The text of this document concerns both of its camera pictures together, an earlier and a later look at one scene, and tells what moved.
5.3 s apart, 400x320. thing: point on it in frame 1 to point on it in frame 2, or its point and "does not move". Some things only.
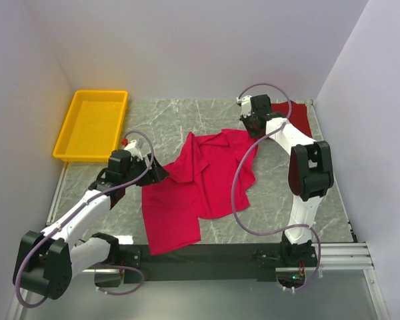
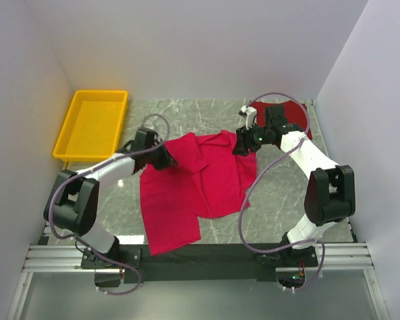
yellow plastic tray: [93, 127] does not move
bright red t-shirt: [211, 182] does not move
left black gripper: [157, 174] to [166, 161]
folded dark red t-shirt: [298, 115] does not move
